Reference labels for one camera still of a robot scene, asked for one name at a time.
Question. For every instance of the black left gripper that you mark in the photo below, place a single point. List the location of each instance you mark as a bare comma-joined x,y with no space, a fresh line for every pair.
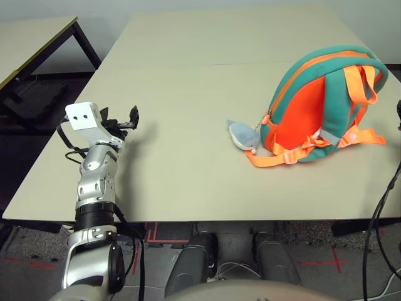
117,128

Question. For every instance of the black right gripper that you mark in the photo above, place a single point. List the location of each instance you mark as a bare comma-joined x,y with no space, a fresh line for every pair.
399,114

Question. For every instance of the green and orange backpack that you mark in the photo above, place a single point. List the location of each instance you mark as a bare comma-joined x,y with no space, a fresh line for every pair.
300,106

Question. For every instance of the grey white plush toy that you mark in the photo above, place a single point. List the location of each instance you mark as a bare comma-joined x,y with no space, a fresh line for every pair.
242,136

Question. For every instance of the black foam pad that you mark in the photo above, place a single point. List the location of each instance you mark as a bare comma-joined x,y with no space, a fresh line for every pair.
37,100

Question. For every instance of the black-framed side table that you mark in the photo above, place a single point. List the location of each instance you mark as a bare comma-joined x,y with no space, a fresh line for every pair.
37,40

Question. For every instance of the grey robot left leg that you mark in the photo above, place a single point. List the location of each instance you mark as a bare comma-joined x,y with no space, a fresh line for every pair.
191,263

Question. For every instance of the grey robot leg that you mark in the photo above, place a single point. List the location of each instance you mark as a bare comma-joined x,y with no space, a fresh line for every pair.
275,257
191,263

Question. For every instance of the grey robot right leg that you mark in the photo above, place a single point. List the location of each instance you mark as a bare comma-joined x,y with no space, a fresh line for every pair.
275,257

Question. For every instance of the beige robot torso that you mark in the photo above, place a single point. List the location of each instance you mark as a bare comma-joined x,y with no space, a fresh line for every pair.
250,291

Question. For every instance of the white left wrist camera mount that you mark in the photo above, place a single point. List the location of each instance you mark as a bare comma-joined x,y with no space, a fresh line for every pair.
84,117

